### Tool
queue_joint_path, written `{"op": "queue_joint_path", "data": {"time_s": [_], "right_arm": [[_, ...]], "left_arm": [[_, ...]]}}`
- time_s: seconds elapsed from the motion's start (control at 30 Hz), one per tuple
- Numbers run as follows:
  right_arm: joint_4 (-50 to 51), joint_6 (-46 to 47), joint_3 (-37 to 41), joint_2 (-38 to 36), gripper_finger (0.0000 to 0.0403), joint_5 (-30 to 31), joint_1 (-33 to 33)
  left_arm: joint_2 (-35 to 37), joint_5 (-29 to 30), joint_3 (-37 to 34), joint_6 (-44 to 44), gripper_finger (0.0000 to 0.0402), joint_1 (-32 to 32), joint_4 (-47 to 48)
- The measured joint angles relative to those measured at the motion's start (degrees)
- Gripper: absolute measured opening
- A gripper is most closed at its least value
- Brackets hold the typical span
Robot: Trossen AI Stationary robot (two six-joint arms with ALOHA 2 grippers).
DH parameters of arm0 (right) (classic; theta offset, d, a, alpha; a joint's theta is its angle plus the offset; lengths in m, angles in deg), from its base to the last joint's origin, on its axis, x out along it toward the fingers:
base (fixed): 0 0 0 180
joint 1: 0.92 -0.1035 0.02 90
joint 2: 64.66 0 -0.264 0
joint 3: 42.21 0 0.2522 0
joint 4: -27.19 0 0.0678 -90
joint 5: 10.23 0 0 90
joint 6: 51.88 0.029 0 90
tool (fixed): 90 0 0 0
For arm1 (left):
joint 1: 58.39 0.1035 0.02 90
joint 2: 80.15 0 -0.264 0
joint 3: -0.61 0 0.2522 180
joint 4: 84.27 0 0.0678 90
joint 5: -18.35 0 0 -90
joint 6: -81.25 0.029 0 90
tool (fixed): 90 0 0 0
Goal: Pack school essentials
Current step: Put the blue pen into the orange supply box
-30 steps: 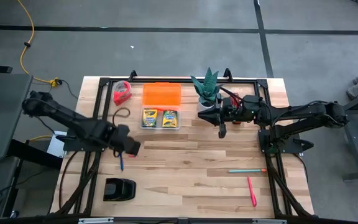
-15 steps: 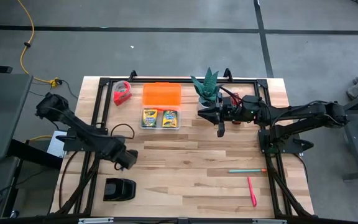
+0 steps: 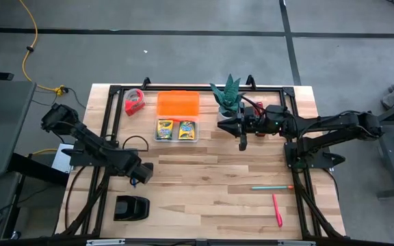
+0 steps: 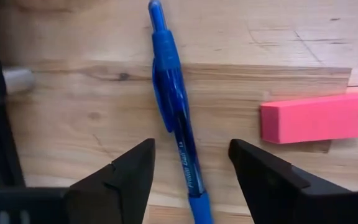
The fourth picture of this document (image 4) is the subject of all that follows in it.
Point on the pink eraser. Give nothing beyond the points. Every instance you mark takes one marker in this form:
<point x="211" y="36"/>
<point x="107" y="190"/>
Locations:
<point x="319" y="118"/>

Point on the blue retractable pen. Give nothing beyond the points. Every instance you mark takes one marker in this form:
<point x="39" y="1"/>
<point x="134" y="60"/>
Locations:
<point x="169" y="81"/>

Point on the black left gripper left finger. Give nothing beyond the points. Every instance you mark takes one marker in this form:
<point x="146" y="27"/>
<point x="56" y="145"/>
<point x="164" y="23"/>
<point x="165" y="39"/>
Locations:
<point x="120" y="189"/>

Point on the grey cylindrical stub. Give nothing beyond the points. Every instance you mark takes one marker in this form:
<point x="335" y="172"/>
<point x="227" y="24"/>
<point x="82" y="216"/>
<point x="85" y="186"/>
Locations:
<point x="19" y="79"/>

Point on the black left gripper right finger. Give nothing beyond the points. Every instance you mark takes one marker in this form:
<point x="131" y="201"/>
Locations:
<point x="269" y="186"/>

